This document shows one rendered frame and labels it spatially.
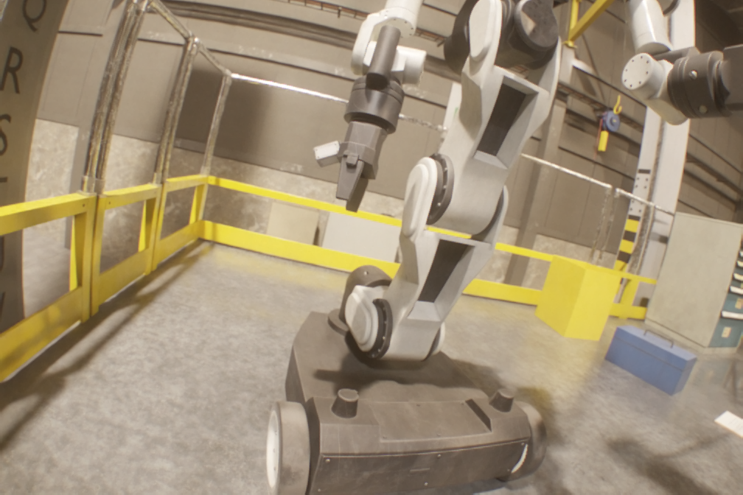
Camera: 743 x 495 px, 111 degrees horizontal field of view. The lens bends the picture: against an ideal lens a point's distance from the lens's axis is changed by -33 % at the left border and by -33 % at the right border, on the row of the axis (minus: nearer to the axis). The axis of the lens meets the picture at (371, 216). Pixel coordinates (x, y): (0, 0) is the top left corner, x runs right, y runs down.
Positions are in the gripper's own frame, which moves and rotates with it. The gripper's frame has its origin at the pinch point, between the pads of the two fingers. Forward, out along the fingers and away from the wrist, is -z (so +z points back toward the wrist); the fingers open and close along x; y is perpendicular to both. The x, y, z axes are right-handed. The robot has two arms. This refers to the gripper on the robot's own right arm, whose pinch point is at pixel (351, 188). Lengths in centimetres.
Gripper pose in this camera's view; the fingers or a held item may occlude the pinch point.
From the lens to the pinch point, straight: 60.1
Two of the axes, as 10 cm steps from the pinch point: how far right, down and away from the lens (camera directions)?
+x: -0.6, -1.4, -9.9
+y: 9.7, 2.4, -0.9
